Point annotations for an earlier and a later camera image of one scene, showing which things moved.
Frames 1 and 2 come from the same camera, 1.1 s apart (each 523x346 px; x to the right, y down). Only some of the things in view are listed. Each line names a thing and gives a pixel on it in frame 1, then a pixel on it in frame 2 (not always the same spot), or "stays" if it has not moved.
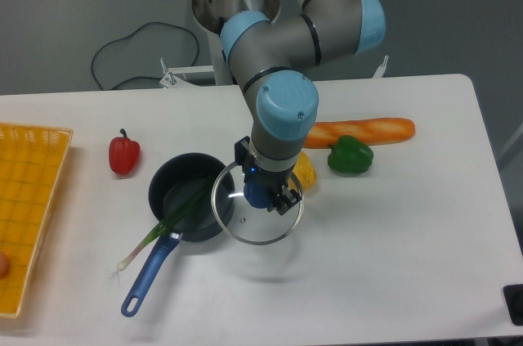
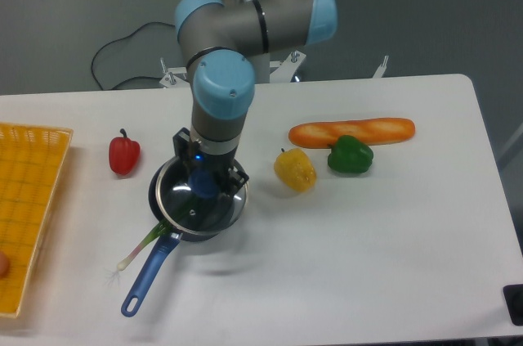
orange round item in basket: [4, 265] stays
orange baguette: [377, 130] stays
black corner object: [513, 296] stays
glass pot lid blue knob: [247, 225] → [198, 200]
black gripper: [274, 180] → [213, 166]
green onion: [160, 228] stays
